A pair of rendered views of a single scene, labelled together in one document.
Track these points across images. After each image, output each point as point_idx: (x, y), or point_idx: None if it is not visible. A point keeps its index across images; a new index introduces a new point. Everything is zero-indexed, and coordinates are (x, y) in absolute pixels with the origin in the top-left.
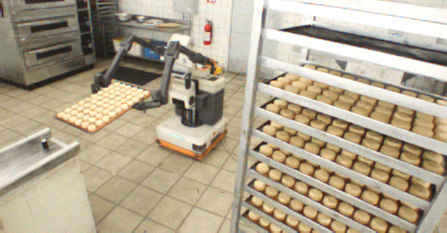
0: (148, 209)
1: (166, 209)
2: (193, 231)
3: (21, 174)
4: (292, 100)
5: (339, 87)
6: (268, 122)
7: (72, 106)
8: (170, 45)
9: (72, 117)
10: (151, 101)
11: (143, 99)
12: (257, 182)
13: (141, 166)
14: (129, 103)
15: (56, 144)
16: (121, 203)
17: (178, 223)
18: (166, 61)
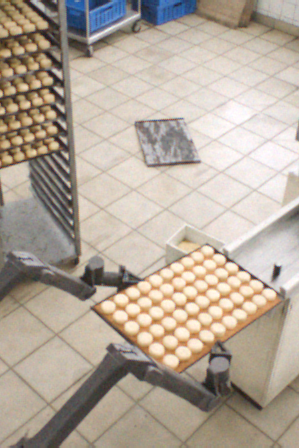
0: (128, 419)
1: (98, 411)
2: (70, 359)
3: (277, 213)
4: (45, 18)
5: None
6: (35, 72)
7: (254, 307)
8: (32, 261)
9: (244, 277)
10: (105, 271)
11: (119, 270)
12: (51, 113)
13: None
14: (145, 282)
15: (263, 278)
16: (176, 443)
17: (87, 378)
18: (53, 269)
